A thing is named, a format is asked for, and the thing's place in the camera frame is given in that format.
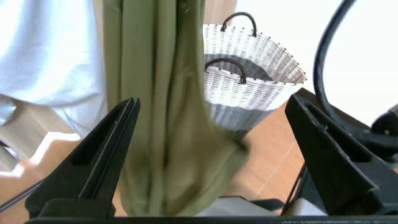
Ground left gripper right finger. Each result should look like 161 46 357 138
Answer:
285 94 398 216

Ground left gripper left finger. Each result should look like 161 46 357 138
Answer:
24 97 141 218

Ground green garment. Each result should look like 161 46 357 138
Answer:
102 0 250 218

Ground pale grey shorts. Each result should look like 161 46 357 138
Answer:
0 0 108 139

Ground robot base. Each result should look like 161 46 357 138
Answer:
194 195 328 218

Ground white laundry basket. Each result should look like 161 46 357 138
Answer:
202 11 307 133

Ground black cable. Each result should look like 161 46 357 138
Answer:
312 0 398 147

